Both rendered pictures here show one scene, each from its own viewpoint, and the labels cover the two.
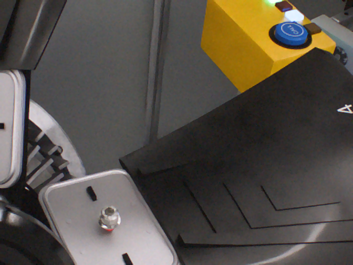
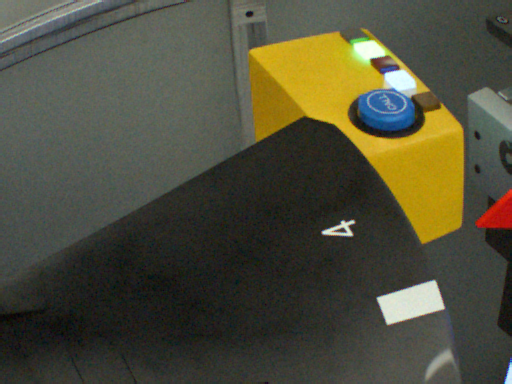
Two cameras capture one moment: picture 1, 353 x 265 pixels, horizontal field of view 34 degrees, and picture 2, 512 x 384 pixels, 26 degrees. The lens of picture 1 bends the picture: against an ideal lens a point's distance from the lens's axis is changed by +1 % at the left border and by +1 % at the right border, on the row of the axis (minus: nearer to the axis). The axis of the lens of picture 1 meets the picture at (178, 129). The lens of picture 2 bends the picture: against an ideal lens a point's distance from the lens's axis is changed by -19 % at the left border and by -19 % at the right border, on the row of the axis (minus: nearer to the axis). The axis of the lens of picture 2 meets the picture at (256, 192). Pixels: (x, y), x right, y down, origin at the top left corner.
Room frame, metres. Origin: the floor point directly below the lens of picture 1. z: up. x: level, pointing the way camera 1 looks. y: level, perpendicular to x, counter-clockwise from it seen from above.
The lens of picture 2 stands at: (-0.06, -0.21, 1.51)
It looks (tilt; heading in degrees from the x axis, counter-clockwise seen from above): 36 degrees down; 15
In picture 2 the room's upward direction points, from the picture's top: 5 degrees counter-clockwise
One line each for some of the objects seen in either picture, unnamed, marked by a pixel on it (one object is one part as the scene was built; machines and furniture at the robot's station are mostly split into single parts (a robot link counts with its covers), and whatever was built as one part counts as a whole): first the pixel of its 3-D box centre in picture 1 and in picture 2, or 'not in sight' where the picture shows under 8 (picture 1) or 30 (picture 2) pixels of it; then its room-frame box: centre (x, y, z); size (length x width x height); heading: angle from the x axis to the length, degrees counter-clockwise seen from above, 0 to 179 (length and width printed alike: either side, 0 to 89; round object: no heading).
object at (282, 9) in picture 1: (283, 6); (384, 64); (0.68, -0.12, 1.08); 0.02 x 0.02 x 0.01; 34
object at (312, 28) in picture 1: (312, 28); (426, 102); (0.64, -0.15, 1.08); 0.02 x 0.02 x 0.01; 34
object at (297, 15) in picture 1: (294, 16); (400, 80); (0.66, -0.13, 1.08); 0.02 x 0.02 x 0.01; 34
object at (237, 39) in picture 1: (262, 49); (363, 143); (0.66, -0.10, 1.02); 0.16 x 0.10 x 0.11; 34
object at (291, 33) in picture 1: (290, 34); (387, 110); (0.62, -0.12, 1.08); 0.04 x 0.04 x 0.02
